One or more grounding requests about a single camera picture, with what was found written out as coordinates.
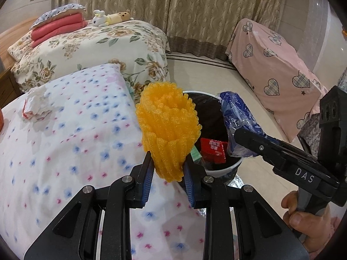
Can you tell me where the floral bed quilt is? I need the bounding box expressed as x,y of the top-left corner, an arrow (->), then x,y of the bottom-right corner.
7,20 -> 170,93

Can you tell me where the white rabbit plush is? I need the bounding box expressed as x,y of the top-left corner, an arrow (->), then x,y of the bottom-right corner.
92,10 -> 110,27

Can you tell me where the green packet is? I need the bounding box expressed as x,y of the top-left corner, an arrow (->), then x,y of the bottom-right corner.
190,145 -> 202,163

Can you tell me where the beige patterned curtain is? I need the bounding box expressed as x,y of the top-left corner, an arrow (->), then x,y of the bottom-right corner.
54,0 -> 288,60

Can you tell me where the yellow bear plush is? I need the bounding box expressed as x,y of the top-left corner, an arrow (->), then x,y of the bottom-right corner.
104,10 -> 134,25

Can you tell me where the polka dot pillow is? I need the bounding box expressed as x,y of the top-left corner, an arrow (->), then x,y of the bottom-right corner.
32,3 -> 86,29

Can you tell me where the crumpled white tissue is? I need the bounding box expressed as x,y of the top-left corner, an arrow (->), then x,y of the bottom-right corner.
22,88 -> 52,120

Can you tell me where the pink garment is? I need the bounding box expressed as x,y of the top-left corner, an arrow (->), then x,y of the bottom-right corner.
329,215 -> 343,240

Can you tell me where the yellow foam net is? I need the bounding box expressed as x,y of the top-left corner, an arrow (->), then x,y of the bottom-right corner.
135,81 -> 202,183

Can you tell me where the grey speckled stone ledge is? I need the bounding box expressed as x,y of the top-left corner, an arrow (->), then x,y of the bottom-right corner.
297,112 -> 326,158

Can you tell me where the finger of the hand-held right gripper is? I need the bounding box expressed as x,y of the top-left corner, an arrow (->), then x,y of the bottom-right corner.
234,127 -> 288,166
267,138 -> 317,165

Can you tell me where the wooden nightstand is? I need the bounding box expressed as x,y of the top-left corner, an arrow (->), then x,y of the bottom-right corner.
0,68 -> 21,109

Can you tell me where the wooden headboard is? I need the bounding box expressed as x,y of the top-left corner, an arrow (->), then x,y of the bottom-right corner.
0,16 -> 38,65

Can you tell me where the person's right hand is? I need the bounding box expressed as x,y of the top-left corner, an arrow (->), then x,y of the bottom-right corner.
281,191 -> 332,240

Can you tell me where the floral pillow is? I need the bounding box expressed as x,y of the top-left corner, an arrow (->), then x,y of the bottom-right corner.
7,31 -> 34,60

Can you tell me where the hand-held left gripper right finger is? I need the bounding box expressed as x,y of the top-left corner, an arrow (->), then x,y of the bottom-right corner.
183,158 -> 309,260

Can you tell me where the white trash bin black bag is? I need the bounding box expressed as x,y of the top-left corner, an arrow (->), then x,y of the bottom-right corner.
180,91 -> 244,187

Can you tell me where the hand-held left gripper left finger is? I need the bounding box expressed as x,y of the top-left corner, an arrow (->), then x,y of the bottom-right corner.
24,152 -> 155,260

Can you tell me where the pink heart print cover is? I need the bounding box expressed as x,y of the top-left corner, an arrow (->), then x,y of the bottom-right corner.
225,18 -> 330,143

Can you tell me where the blue plastic wrapper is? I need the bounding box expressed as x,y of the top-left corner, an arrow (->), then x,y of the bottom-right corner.
219,91 -> 272,158

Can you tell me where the red printed packet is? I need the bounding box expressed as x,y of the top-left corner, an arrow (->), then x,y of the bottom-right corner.
200,138 -> 228,163

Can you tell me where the folded red blanket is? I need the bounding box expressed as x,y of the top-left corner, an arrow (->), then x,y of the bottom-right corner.
30,13 -> 88,49

